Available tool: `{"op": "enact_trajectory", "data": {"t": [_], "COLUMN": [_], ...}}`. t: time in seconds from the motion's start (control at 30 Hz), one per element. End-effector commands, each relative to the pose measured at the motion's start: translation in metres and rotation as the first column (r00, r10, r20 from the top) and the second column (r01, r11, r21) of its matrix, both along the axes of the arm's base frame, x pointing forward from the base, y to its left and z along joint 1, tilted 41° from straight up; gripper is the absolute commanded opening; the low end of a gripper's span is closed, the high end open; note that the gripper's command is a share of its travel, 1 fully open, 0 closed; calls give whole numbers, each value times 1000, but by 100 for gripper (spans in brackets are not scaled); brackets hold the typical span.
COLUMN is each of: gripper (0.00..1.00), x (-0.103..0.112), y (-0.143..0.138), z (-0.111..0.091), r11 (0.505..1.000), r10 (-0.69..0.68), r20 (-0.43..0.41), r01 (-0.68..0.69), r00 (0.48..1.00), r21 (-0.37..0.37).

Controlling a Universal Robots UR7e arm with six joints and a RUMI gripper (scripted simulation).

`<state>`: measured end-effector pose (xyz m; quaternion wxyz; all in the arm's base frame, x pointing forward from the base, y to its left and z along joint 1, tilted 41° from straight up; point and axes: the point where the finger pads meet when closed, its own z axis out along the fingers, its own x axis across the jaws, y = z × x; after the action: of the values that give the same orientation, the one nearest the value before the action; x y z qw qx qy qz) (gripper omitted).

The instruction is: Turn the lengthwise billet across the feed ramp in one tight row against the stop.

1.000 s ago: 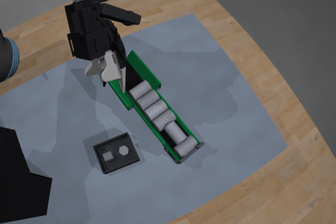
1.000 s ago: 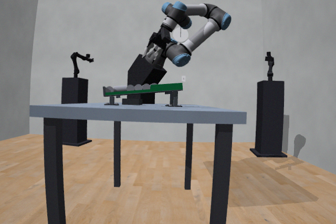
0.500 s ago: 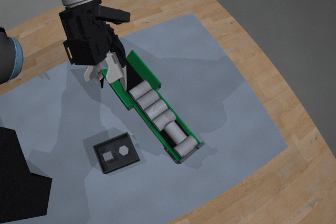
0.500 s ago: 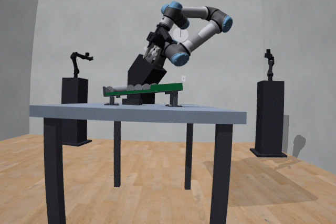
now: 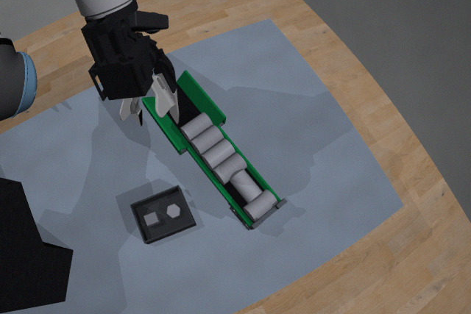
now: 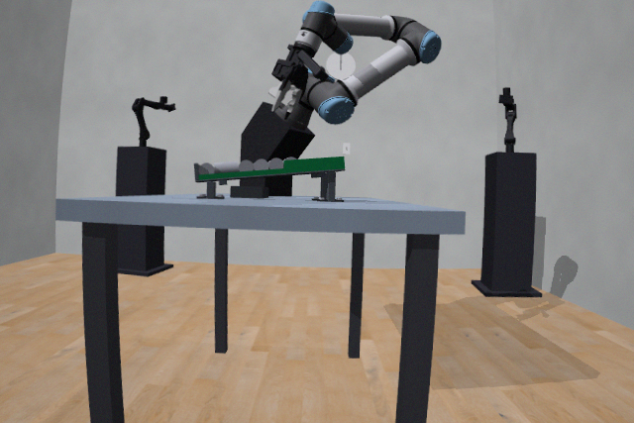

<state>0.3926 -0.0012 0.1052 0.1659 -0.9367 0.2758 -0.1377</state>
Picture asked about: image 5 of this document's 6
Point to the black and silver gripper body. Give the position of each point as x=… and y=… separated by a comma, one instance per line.
x=125, y=79

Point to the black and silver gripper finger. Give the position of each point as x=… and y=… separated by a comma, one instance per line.
x=164, y=87
x=130, y=106

